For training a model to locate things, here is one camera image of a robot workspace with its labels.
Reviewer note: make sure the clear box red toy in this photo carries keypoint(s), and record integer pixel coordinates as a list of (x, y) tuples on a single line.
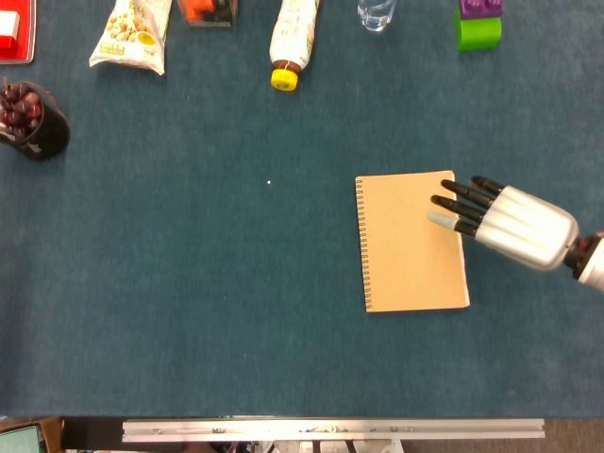
[(205, 11)]

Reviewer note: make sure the clear water bottle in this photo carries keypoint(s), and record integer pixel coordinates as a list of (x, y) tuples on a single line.
[(376, 16)]

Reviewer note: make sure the aluminium profile rail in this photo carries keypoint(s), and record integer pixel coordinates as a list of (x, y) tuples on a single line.
[(330, 430)]

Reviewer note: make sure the green plastic block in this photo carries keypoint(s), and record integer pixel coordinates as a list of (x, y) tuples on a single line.
[(476, 33)]

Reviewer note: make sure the white red small box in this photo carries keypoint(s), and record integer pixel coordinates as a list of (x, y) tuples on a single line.
[(8, 23)]

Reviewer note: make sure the purple building block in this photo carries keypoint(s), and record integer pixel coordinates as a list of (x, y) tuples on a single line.
[(481, 8)]

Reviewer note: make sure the white bottle yellow cap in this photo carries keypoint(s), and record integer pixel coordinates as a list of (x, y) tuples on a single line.
[(292, 38)]

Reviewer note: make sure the dark red grapes bunch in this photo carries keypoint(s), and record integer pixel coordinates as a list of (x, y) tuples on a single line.
[(19, 111)]

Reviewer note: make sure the white snack bag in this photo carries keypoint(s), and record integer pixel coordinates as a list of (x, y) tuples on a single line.
[(129, 38)]

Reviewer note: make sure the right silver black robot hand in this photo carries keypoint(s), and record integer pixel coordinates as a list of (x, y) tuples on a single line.
[(528, 231)]

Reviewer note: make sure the black cup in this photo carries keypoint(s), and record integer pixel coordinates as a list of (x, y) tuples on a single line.
[(52, 137)]

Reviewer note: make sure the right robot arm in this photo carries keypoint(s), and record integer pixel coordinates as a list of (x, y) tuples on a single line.
[(593, 264)]

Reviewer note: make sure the red tray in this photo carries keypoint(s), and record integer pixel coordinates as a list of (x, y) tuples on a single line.
[(26, 47)]

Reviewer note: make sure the teal felt table cover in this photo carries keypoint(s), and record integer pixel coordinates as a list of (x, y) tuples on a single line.
[(212, 259)]

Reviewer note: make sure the tan spiral notebook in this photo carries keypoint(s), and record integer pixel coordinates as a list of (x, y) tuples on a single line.
[(406, 264)]

